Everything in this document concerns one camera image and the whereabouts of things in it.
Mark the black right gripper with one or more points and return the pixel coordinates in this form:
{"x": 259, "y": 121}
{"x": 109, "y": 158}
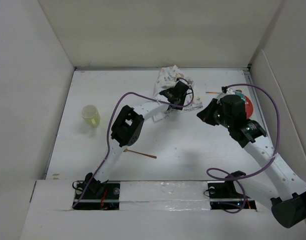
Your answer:
{"x": 205, "y": 115}

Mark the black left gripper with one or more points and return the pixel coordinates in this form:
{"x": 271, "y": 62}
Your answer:
{"x": 181, "y": 101}

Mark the patterned animal print cloth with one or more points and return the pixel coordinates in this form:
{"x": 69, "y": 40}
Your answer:
{"x": 167, "y": 79}

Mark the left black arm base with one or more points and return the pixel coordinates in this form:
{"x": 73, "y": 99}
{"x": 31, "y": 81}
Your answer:
{"x": 91, "y": 194}

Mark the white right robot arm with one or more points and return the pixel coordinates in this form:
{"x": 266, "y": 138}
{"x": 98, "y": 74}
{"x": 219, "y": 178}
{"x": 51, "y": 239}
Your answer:
{"x": 288, "y": 199}

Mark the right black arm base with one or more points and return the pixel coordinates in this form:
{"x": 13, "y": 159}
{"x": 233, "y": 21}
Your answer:
{"x": 225, "y": 196}

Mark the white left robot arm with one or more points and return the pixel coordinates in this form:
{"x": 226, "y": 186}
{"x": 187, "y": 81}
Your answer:
{"x": 124, "y": 130}

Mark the copper spoon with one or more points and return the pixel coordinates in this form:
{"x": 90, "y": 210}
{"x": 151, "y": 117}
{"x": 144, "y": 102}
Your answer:
{"x": 217, "y": 93}

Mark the red and teal plate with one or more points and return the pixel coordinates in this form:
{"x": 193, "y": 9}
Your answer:
{"x": 248, "y": 103}

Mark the copper fork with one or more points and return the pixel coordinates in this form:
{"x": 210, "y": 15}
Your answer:
{"x": 143, "y": 154}

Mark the yellow translucent mug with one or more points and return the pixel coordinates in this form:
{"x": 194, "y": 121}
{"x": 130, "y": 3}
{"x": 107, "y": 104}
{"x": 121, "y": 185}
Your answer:
{"x": 91, "y": 115}

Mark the metal table edge rail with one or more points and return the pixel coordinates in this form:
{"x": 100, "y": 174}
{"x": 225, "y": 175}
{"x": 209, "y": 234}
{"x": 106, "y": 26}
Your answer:
{"x": 146, "y": 68}

